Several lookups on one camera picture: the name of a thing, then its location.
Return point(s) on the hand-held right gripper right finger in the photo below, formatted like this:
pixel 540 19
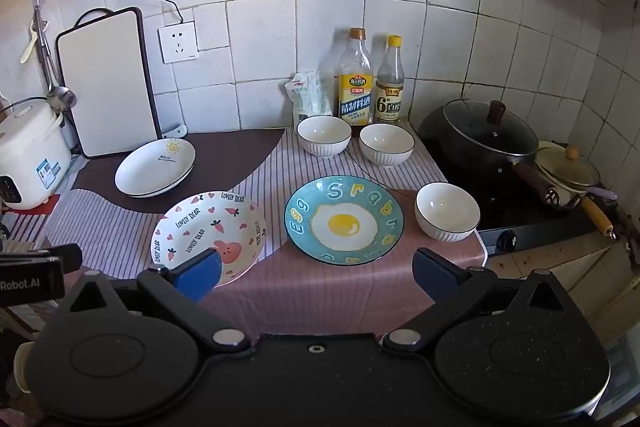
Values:
pixel 439 274

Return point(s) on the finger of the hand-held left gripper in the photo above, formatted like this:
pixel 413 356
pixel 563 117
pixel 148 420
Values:
pixel 62 257

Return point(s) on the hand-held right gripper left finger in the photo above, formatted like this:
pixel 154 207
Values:
pixel 201 276

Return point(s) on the white ribbed bowl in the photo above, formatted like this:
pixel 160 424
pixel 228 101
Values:
pixel 446 209
pixel 386 144
pixel 325 133

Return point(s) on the pink bunny print plate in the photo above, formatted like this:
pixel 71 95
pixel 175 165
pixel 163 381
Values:
pixel 200 227

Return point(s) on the black gas stove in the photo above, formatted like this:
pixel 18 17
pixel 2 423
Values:
pixel 505 212

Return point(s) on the white dark-rimmed plate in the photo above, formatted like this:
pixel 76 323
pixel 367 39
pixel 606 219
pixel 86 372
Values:
pixel 172 188

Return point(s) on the blue fried egg plate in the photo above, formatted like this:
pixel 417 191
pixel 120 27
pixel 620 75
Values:
pixel 344 223

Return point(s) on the white rice cooker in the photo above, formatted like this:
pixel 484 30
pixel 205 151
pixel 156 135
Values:
pixel 30 152

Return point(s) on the brown table mat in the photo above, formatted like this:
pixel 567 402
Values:
pixel 225 162

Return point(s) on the white sun print plate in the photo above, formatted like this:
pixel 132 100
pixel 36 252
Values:
pixel 155 164

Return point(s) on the black pot with glass lid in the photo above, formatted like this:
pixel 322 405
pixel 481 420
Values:
pixel 480 137

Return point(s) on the cutting board stand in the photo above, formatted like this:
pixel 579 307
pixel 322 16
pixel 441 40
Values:
pixel 177 131

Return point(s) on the metal ladle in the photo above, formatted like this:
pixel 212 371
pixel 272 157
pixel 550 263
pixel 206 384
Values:
pixel 61 97

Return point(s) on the cream pot with lid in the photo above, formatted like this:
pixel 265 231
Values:
pixel 565 167

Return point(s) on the white cutting board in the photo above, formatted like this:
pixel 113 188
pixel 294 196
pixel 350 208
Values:
pixel 107 82

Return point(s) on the clear vinegar bottle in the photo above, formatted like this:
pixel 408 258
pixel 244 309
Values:
pixel 390 97

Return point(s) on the cooking wine bottle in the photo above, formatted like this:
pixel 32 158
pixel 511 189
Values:
pixel 354 92

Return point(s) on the white plastic packet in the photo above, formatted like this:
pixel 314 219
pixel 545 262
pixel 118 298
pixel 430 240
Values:
pixel 309 94

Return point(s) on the yellow plastic utensil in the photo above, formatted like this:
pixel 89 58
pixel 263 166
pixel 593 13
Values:
pixel 28 47

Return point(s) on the white wall socket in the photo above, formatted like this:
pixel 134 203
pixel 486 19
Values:
pixel 178 42

